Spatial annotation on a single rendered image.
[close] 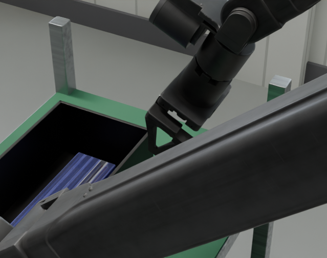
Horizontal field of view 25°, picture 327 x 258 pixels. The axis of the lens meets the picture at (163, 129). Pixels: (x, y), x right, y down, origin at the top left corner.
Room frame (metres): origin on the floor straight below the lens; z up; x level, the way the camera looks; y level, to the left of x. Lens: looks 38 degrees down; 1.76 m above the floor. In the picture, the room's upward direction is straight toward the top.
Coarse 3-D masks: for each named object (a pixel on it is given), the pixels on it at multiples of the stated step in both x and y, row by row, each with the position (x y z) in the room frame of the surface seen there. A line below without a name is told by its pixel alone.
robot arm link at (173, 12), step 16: (160, 0) 0.80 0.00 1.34; (176, 0) 0.79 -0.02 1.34; (192, 0) 0.79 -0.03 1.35; (208, 0) 0.79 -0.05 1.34; (224, 0) 0.81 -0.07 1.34; (160, 16) 0.79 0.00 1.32; (176, 16) 0.79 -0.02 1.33; (192, 16) 0.78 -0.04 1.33; (208, 16) 0.77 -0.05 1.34; (240, 16) 0.72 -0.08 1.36; (176, 32) 0.78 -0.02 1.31; (192, 32) 0.77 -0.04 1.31; (224, 32) 0.73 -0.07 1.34; (240, 32) 0.72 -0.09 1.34; (240, 48) 0.73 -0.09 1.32
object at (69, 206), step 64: (256, 128) 0.30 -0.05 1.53; (320, 128) 0.28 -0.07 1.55; (64, 192) 0.40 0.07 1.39; (128, 192) 0.33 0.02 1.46; (192, 192) 0.30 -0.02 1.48; (256, 192) 0.29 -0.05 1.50; (320, 192) 0.27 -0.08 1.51; (0, 256) 0.36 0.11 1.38; (64, 256) 0.34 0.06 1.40; (128, 256) 0.32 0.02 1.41
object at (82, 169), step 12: (84, 156) 0.92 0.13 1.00; (72, 168) 0.89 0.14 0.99; (84, 168) 0.89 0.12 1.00; (96, 168) 0.89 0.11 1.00; (108, 168) 0.89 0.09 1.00; (60, 180) 0.86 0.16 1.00; (72, 180) 0.86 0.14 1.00; (84, 180) 0.86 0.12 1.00; (96, 180) 0.86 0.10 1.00; (48, 192) 0.84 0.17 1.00; (24, 216) 0.79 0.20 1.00
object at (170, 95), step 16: (192, 64) 0.78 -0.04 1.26; (176, 80) 0.80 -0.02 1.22; (192, 80) 0.77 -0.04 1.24; (208, 80) 0.76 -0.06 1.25; (160, 96) 0.77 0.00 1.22; (176, 96) 0.78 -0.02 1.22; (192, 96) 0.77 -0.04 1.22; (208, 96) 0.77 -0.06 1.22; (224, 96) 0.81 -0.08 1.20; (176, 112) 0.76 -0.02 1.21; (192, 112) 0.76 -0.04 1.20; (208, 112) 0.77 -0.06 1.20; (192, 128) 0.75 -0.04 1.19
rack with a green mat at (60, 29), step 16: (64, 32) 1.16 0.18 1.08; (64, 48) 1.16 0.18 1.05; (64, 64) 1.16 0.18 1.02; (64, 80) 1.16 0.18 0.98; (272, 80) 0.99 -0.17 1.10; (288, 80) 0.99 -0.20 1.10; (64, 96) 1.16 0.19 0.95; (80, 96) 1.16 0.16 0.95; (96, 96) 1.16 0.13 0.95; (272, 96) 0.97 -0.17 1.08; (112, 112) 1.10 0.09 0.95; (128, 112) 1.10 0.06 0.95; (144, 112) 1.10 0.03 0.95; (16, 128) 1.06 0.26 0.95; (160, 128) 1.06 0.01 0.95; (0, 144) 1.01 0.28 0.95; (160, 144) 1.01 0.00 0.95; (272, 224) 0.98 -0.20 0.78; (224, 240) 0.78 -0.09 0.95; (256, 240) 0.97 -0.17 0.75; (176, 256) 0.75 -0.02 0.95; (192, 256) 0.75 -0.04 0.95; (208, 256) 0.75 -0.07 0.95; (224, 256) 0.77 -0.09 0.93; (256, 256) 0.97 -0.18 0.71
